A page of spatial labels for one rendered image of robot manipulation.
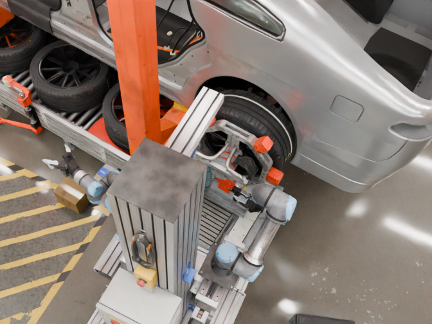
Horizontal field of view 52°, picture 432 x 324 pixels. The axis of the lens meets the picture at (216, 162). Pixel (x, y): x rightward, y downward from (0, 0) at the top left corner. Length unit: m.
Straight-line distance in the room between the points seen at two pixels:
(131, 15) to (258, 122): 1.06
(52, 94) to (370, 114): 2.46
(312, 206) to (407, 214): 0.82
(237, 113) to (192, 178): 1.31
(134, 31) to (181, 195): 0.98
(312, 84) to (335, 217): 1.64
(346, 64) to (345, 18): 1.49
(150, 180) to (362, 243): 2.64
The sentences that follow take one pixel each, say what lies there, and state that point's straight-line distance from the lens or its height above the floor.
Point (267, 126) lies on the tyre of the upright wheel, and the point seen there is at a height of 1.15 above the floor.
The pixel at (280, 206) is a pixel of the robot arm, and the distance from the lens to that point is 2.28.
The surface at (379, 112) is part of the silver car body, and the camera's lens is 2.51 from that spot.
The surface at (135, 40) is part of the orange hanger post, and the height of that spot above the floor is 1.81.
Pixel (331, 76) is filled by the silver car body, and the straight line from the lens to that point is 2.48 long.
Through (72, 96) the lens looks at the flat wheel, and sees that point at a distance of 3.81.
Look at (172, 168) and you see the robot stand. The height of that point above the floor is 2.03.
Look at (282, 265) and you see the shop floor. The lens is 3.62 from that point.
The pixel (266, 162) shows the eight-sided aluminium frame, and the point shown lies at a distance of 2.82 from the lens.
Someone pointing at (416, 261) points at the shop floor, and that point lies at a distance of 4.02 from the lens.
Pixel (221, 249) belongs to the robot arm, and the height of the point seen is 1.04.
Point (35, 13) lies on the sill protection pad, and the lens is 3.89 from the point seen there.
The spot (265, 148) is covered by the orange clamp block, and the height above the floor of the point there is 1.14.
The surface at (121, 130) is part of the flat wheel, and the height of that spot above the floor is 0.50.
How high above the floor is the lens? 3.34
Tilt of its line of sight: 58 degrees down
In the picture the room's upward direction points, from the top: 8 degrees clockwise
